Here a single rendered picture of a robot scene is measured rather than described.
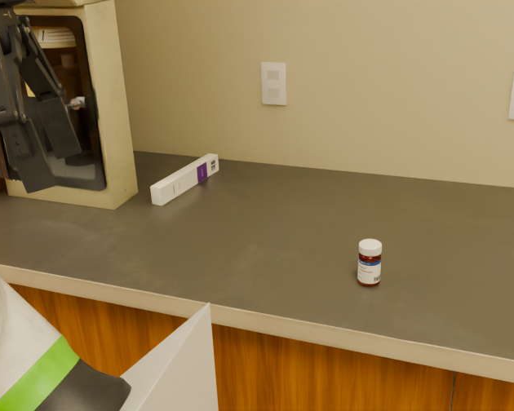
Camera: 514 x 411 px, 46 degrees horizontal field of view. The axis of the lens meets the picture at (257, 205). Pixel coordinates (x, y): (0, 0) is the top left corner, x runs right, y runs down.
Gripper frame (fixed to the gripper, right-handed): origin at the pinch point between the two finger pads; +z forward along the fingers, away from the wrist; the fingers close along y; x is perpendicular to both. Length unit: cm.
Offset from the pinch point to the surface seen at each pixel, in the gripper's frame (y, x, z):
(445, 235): -49, 56, 47
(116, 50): -79, -1, -6
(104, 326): -45, -16, 44
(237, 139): -106, 20, 28
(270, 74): -98, 33, 12
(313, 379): -26, 21, 56
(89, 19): -71, -3, -14
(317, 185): -80, 36, 39
